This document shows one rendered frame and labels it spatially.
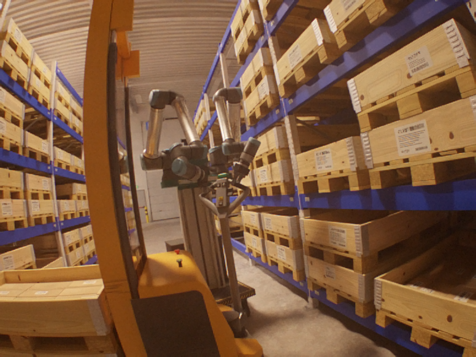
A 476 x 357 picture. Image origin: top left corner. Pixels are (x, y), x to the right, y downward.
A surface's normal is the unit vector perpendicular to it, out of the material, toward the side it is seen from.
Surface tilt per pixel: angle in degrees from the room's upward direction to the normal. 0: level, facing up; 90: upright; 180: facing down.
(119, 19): 90
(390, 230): 90
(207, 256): 90
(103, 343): 90
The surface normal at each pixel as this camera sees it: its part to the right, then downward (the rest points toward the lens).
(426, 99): 0.27, -0.08
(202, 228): 0.47, -0.11
